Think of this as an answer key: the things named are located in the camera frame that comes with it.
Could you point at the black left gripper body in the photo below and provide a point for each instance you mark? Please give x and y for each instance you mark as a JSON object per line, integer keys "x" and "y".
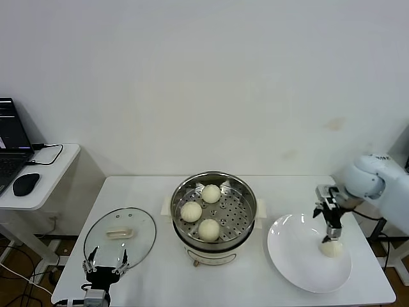
{"x": 102, "y": 275}

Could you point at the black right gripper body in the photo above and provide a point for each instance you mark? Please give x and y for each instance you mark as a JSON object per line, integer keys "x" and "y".
{"x": 332, "y": 214}

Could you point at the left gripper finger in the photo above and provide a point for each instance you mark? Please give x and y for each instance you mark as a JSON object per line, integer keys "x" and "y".
{"x": 124, "y": 265}
{"x": 89, "y": 264}

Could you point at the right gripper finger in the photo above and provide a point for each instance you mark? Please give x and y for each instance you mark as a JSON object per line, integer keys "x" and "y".
{"x": 318, "y": 210}
{"x": 334, "y": 233}

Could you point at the white steamed baozi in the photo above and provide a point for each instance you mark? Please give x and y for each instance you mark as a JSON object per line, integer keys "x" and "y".
{"x": 209, "y": 230}
{"x": 211, "y": 194}
{"x": 191, "y": 212}
{"x": 332, "y": 250}

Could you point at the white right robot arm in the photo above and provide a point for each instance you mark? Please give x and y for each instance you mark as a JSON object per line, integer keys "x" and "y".
{"x": 393, "y": 192}

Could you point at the steel perforated steamer basket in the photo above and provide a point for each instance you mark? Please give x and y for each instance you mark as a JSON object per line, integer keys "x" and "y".
{"x": 236, "y": 208}

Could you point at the white floor power strip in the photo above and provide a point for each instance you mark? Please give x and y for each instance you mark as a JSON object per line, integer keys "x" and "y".
{"x": 63, "y": 260}

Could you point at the white round plate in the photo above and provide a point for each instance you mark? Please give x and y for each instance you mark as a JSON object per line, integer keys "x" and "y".
{"x": 294, "y": 256}

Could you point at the black computer mouse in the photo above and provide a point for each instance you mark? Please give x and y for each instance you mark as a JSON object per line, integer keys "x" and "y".
{"x": 25, "y": 184}

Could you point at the black laptop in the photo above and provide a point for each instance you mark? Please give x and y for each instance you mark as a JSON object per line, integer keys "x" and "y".
{"x": 12, "y": 134}

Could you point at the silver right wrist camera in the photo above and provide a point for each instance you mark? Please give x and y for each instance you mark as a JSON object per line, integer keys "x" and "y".
{"x": 324, "y": 192}

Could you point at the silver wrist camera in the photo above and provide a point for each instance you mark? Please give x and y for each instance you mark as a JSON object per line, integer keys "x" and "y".
{"x": 324, "y": 192}
{"x": 95, "y": 297}

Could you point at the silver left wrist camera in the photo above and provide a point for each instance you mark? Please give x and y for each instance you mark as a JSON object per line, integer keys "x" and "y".
{"x": 95, "y": 297}

